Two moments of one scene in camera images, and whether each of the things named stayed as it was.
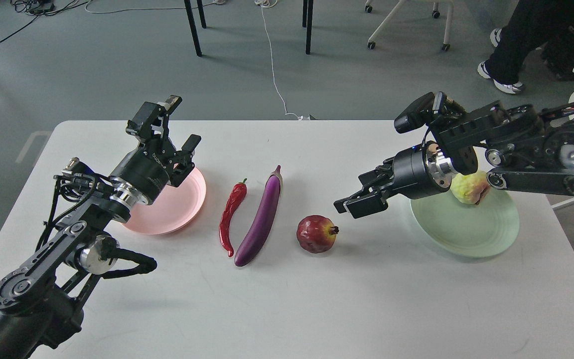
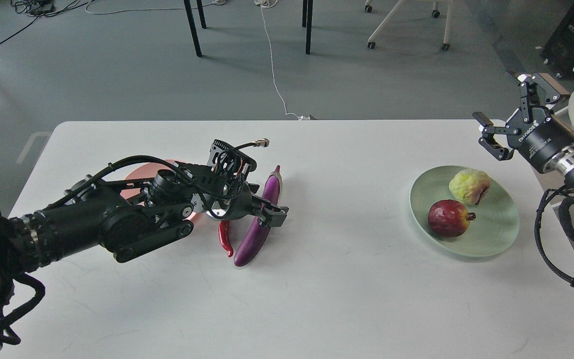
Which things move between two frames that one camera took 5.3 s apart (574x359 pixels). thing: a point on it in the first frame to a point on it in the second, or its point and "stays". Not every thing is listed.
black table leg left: x=193 y=24 stays
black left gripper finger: x=156 y=115 to x=253 y=188
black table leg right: x=308 y=8 stays
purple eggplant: x=260 y=229 stays
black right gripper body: x=422 y=171 to x=543 y=136
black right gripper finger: x=362 y=204 to x=488 y=141
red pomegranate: x=316 y=234 to x=450 y=218
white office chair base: x=446 y=46 stays
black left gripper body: x=142 y=173 to x=238 y=207
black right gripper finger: x=371 y=181 to x=552 y=90
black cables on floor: x=39 y=8 stays
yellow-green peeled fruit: x=471 y=188 stays
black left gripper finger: x=182 y=160 to x=274 y=218
